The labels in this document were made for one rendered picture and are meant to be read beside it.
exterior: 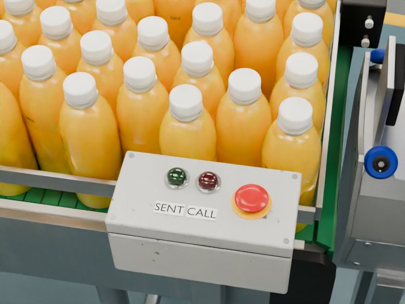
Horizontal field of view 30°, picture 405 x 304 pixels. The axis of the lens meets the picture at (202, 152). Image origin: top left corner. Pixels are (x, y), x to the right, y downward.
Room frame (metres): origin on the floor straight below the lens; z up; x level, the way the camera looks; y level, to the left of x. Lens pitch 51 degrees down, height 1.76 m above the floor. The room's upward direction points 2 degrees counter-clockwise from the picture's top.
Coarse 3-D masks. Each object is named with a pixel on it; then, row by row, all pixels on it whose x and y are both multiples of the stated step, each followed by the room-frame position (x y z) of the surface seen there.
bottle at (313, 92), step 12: (276, 84) 0.66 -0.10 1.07; (288, 84) 0.65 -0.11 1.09; (300, 84) 0.64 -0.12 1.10; (312, 84) 0.64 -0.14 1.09; (276, 96) 0.64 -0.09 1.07; (288, 96) 0.63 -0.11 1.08; (300, 96) 0.63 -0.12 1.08; (312, 96) 0.63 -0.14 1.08; (324, 96) 0.65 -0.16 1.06; (276, 108) 0.64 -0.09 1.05; (312, 108) 0.62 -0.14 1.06; (324, 108) 0.64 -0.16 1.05; (312, 120) 0.62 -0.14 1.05
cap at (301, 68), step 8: (296, 56) 0.67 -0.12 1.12; (304, 56) 0.67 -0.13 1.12; (312, 56) 0.66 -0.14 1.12; (288, 64) 0.65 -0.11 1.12; (296, 64) 0.65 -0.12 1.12; (304, 64) 0.65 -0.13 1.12; (312, 64) 0.65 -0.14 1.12; (288, 72) 0.64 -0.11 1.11; (296, 72) 0.64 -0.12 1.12; (304, 72) 0.64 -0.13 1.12; (312, 72) 0.64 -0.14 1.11; (296, 80) 0.64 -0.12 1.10; (304, 80) 0.63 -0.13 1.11; (312, 80) 0.64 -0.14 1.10
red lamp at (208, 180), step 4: (204, 172) 0.50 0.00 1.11; (208, 172) 0.50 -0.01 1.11; (212, 172) 0.50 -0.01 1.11; (200, 176) 0.49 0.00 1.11; (204, 176) 0.49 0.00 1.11; (208, 176) 0.49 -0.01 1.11; (212, 176) 0.49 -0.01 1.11; (216, 176) 0.49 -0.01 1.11; (200, 180) 0.49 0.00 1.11; (204, 180) 0.49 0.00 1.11; (208, 180) 0.48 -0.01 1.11; (212, 180) 0.48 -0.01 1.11; (216, 180) 0.49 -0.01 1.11; (200, 184) 0.48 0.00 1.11; (204, 184) 0.48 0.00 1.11; (208, 184) 0.48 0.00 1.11; (212, 184) 0.48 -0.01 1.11; (216, 184) 0.48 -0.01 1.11; (204, 188) 0.48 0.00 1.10; (208, 188) 0.48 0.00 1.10; (212, 188) 0.48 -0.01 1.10
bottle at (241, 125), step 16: (224, 96) 0.64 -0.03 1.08; (224, 112) 0.62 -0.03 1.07; (240, 112) 0.61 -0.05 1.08; (256, 112) 0.61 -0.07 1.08; (224, 128) 0.61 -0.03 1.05; (240, 128) 0.60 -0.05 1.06; (256, 128) 0.60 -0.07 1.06; (224, 144) 0.60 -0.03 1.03; (240, 144) 0.59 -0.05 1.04; (256, 144) 0.60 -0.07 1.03; (224, 160) 0.60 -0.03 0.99; (240, 160) 0.59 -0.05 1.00; (256, 160) 0.60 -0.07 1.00
